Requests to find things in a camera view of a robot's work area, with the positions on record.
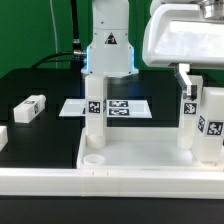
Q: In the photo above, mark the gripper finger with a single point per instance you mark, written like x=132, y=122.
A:
x=189, y=91

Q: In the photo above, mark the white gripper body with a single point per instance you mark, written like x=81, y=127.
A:
x=185, y=32

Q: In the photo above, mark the white desk top tray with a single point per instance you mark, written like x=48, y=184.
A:
x=140, y=148

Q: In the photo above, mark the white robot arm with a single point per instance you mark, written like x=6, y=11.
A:
x=110, y=52

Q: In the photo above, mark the tag sheet on table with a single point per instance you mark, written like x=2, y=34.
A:
x=115, y=108

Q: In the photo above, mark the white left fence piece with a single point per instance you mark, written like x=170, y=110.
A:
x=3, y=137

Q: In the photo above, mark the white front fence bar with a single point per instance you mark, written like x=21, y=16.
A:
x=111, y=183

